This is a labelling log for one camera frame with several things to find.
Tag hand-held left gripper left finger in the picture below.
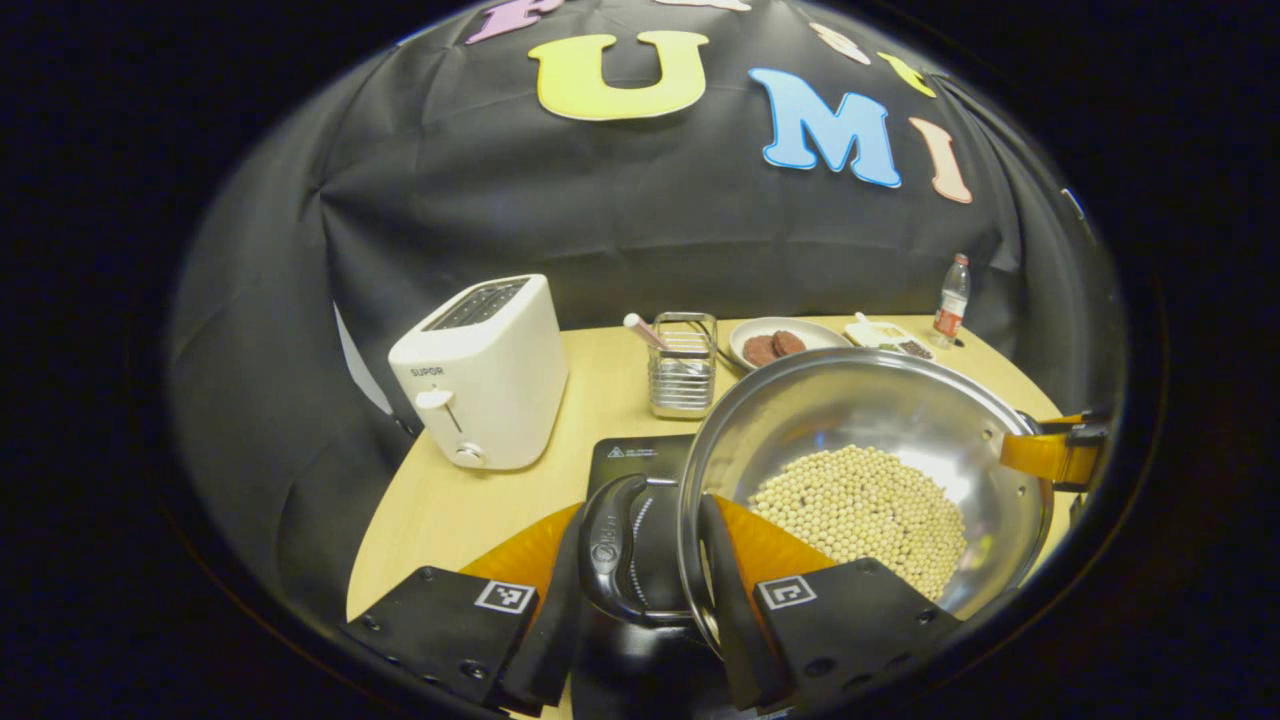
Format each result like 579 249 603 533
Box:
345 500 601 716

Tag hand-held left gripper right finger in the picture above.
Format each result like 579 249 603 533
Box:
697 493 963 713

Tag black induction cooktop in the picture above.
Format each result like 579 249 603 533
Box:
570 435 761 720

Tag stainless steel pot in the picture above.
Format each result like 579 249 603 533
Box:
578 347 1056 661

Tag pile of soybeans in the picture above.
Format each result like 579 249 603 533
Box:
748 445 968 601

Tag clear bottle with red label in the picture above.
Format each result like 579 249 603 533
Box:
933 253 971 348

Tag white divided dish of beans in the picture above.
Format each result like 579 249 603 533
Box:
843 312 936 361

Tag white toaster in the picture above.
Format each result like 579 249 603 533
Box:
388 274 569 471

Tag white round plate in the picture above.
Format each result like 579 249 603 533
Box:
728 317 851 371

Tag black backdrop cloth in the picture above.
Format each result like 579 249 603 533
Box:
170 0 1121 621

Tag wire mesh utensil basket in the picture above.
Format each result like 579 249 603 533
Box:
648 312 718 419

